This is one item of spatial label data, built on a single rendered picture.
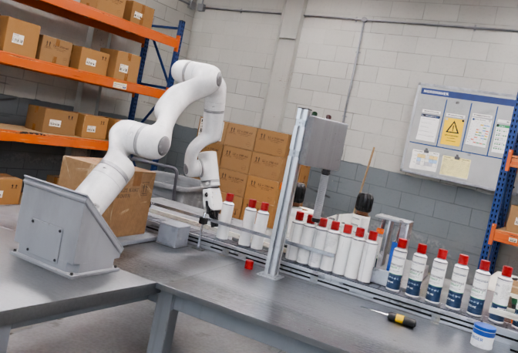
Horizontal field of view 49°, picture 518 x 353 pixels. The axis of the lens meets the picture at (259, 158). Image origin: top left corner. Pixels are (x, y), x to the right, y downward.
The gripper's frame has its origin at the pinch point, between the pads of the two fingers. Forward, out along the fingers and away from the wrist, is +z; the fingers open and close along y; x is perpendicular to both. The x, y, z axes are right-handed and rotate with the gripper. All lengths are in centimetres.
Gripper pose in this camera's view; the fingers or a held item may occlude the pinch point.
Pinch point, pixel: (214, 222)
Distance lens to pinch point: 252.4
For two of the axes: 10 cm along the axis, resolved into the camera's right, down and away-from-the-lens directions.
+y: 4.1, 0.4, 9.1
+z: 1.2, 9.9, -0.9
